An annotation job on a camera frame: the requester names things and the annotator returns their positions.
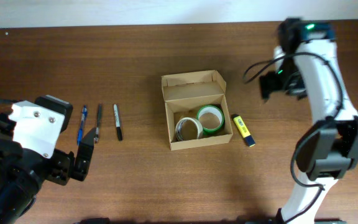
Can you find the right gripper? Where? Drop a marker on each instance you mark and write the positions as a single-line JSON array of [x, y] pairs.
[[266, 85]]

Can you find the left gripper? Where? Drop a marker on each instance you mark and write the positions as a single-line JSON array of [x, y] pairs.
[[60, 168]]

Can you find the blue ballpoint pen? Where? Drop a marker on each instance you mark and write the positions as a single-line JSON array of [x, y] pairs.
[[84, 113]]

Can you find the dark grey pen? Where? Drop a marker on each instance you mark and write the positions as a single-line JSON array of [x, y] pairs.
[[98, 123]]

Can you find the yellow highlighter marker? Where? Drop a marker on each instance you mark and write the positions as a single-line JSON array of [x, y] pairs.
[[244, 131]]

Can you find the green tape roll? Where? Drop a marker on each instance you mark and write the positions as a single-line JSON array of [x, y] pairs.
[[211, 119]]

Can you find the white tape roll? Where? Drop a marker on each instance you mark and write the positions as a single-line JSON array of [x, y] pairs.
[[188, 129]]

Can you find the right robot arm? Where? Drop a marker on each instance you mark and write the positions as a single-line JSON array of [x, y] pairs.
[[306, 66]]

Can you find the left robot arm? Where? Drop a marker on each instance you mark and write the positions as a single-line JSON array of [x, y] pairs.
[[28, 156]]

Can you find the black permanent marker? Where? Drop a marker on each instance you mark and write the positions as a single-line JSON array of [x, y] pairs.
[[117, 122]]

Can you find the open cardboard box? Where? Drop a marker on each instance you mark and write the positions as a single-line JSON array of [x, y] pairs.
[[196, 109]]

